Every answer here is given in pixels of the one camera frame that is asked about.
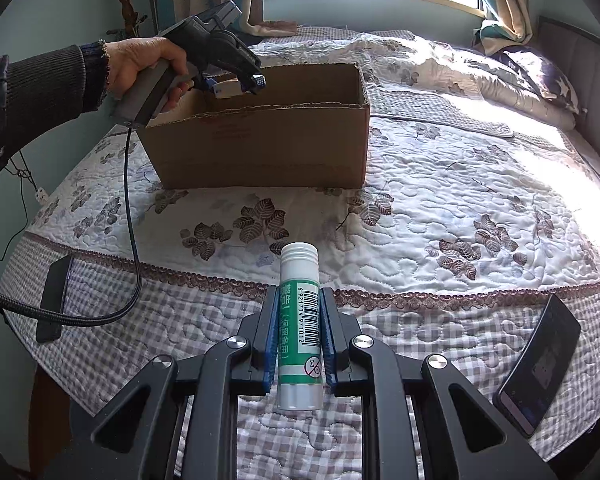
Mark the grey padded headboard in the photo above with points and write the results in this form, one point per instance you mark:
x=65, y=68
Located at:
x=577, y=53

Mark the black phone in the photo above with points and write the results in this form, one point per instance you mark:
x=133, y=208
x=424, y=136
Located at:
x=525, y=396
x=53, y=299

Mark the quilted floral bedspread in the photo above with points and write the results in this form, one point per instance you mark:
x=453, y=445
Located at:
x=471, y=213

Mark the green white glue stick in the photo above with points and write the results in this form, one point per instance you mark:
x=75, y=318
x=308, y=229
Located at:
x=300, y=381

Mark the brown cardboard box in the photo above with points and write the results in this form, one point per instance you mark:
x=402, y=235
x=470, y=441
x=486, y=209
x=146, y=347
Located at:
x=308, y=128

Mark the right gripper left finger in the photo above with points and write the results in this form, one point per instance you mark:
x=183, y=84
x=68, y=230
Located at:
x=178, y=417

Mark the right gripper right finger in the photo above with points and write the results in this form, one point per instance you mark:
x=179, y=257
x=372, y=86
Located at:
x=420, y=418

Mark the black phone right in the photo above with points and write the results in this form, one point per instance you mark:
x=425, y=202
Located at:
x=525, y=396

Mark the cartoon bear tissue pack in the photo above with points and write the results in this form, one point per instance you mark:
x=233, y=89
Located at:
x=228, y=88

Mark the person left hand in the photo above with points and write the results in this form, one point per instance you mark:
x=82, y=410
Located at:
x=127, y=58

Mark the white wall socket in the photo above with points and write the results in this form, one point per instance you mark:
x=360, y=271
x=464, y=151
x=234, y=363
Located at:
x=41, y=196

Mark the left forearm dark sleeve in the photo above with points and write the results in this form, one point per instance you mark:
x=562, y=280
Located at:
x=41, y=93

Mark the dark star pillow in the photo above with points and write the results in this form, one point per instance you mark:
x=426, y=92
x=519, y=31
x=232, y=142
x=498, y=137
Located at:
x=546, y=78

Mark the black phone left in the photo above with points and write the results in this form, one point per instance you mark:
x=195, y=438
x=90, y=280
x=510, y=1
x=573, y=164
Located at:
x=53, y=299

